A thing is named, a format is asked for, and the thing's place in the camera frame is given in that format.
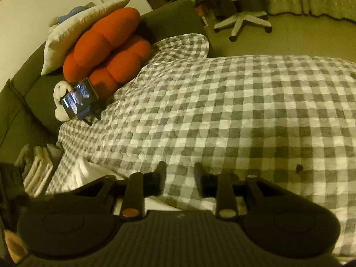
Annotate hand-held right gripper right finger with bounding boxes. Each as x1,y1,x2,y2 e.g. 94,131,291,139
194,162,288,220

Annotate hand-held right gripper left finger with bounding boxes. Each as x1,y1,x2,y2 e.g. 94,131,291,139
71,161,167,220

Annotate grey white checked blanket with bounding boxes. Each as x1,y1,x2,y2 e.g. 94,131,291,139
46,33,356,256

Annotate white fluffy earmuffs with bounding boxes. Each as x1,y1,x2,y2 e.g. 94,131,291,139
53,81,77,121

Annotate dark blue phone stand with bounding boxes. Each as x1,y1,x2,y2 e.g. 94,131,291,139
79,104,102,126

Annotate smartphone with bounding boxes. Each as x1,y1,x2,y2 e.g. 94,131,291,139
61,78,99,119

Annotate red plush cushion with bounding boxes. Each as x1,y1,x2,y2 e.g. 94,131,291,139
63,8,152,101

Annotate cream pillow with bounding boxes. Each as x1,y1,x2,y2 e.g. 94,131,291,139
41,0,131,76

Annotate grey office chair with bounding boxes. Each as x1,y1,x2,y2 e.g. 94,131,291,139
186,0,274,43

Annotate blue plush toy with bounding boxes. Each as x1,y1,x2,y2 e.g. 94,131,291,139
50,2,93,27

